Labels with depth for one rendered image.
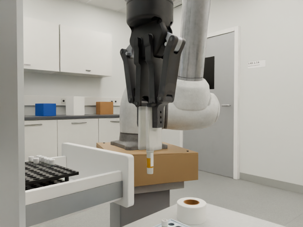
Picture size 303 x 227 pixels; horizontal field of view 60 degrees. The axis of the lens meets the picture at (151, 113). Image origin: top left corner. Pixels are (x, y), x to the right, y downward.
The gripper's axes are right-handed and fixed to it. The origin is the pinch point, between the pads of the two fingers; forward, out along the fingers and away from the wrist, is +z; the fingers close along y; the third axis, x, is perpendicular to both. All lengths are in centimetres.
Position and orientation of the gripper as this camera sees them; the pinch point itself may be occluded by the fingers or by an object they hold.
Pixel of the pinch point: (149, 127)
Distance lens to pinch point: 42.5
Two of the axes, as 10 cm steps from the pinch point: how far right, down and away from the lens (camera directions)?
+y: 6.9, 0.1, -7.2
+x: 7.2, -0.1, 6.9
